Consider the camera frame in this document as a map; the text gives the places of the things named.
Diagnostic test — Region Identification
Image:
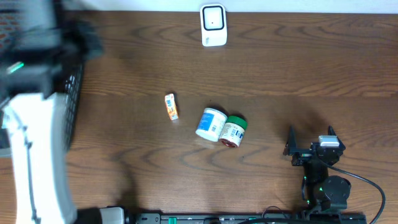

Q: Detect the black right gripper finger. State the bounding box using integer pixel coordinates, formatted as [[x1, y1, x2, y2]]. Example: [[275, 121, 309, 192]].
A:
[[328, 126, 346, 151], [283, 126, 298, 156]]

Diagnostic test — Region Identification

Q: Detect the green lid white jar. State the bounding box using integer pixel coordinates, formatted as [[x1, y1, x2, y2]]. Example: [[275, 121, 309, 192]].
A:
[[220, 116, 248, 148]]

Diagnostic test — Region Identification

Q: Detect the white blue label jar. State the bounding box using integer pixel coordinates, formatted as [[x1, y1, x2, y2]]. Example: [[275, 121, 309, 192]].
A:
[[195, 108, 228, 142]]

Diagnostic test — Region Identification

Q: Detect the small orange box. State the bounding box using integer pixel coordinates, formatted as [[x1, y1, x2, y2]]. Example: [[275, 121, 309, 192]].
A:
[[165, 93, 179, 121]]

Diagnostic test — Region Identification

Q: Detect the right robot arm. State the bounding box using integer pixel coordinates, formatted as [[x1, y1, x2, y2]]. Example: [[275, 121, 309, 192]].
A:
[[283, 126, 351, 212]]

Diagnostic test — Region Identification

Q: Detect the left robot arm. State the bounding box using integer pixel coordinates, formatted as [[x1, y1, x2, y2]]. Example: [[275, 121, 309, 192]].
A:
[[1, 1, 135, 224]]

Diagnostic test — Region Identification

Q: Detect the white barcode scanner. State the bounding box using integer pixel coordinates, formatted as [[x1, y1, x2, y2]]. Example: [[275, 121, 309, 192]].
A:
[[200, 4, 228, 47]]

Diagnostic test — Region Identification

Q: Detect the grey plastic mesh basket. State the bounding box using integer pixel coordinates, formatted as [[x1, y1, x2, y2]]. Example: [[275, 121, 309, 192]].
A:
[[1, 1, 91, 144]]

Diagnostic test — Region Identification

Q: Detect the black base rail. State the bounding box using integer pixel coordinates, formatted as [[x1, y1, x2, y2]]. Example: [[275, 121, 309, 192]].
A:
[[134, 212, 367, 224]]

